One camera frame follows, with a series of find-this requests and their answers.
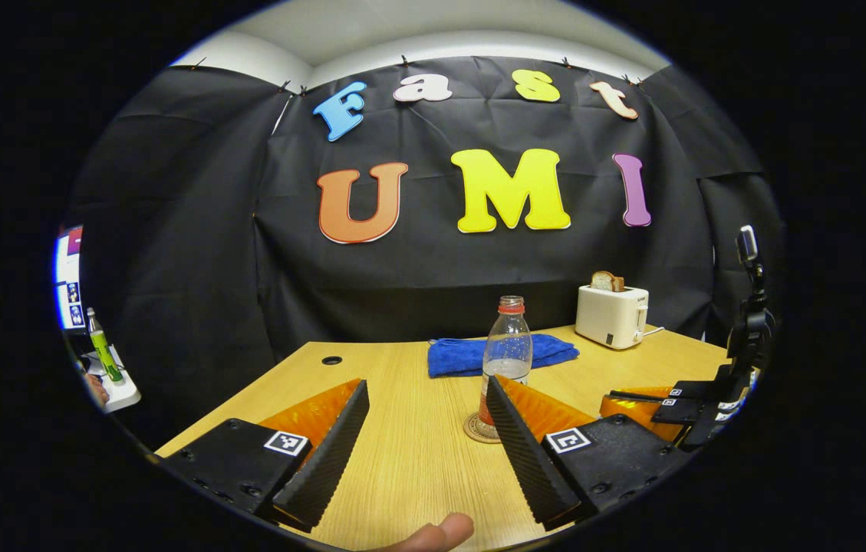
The white side table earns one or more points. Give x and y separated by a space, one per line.
122 395

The blue towel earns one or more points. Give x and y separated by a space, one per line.
456 356

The black backdrop cloth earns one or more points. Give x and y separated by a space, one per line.
440 276

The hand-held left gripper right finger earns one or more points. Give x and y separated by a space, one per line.
528 452

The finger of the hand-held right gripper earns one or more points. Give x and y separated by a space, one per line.
636 414
693 389

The round wooden coaster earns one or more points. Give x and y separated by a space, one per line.
475 432

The clear plastic water bottle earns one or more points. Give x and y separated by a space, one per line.
508 345

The green drink bottle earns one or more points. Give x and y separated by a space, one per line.
104 349

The computer monitor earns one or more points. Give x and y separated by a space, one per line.
70 276

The white toaster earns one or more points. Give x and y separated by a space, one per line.
610 318

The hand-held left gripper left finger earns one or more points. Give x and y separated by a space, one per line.
329 445

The bread slice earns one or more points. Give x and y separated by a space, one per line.
606 281

